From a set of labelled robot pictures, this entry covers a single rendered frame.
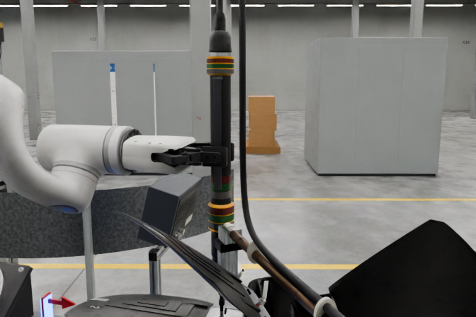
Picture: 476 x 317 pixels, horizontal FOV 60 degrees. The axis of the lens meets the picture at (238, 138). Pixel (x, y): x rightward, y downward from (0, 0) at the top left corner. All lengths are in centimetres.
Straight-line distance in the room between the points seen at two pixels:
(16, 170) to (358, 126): 649
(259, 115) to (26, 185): 822
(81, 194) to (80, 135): 10
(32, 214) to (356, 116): 534
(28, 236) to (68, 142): 205
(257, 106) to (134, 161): 814
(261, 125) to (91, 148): 817
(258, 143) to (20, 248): 670
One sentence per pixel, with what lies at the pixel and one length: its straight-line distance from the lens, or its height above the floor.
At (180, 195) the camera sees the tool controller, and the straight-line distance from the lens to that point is 137.
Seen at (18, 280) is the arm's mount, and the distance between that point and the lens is 126.
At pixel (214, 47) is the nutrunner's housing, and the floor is 165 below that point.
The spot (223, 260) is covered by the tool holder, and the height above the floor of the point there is 131.
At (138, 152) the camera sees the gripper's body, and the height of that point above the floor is 149.
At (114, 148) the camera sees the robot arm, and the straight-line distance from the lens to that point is 70.
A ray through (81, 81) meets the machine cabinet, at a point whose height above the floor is 156.
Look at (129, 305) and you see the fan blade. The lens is 83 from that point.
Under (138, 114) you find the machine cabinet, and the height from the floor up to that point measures 102.
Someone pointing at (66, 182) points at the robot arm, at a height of 144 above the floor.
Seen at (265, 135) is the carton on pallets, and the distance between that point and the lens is 886.
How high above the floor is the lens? 160
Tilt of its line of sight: 8 degrees down
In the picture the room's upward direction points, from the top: straight up
